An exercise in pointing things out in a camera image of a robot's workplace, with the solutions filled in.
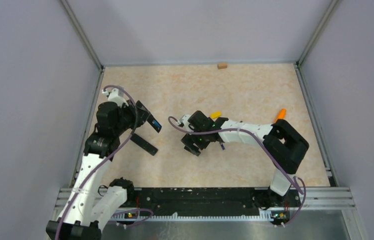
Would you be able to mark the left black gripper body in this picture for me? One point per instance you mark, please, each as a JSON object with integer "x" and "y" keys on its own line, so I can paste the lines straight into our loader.
{"x": 135, "y": 119}

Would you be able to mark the orange toy microphone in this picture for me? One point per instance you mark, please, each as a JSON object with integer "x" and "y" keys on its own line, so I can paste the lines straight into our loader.
{"x": 281, "y": 115}

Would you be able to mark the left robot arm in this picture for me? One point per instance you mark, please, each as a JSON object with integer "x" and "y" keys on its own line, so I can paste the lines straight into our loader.
{"x": 82, "y": 218}

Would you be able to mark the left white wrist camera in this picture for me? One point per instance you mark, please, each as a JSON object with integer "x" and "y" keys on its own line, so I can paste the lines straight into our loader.
{"x": 114, "y": 95}

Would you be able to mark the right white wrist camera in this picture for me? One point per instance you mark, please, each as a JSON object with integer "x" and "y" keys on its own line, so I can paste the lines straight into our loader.
{"x": 183, "y": 120}

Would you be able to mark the brown wooden block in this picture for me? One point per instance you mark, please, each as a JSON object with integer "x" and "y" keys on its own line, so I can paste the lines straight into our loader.
{"x": 222, "y": 65}

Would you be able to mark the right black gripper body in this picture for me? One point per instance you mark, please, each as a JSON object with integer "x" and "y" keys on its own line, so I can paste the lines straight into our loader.
{"x": 199, "y": 140}

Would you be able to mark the black remote control with buttons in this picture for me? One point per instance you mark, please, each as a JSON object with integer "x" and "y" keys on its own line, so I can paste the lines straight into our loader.
{"x": 150, "y": 120}

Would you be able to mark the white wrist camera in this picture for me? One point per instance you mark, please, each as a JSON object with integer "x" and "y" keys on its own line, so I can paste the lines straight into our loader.
{"x": 183, "y": 120}
{"x": 114, "y": 95}

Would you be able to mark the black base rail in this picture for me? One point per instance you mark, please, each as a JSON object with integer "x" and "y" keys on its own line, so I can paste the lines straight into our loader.
{"x": 200, "y": 201}

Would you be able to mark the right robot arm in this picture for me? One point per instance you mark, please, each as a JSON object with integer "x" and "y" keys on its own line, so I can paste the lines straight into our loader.
{"x": 284, "y": 146}

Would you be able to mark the yellow block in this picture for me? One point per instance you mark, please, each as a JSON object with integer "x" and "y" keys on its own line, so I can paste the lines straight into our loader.
{"x": 215, "y": 115}

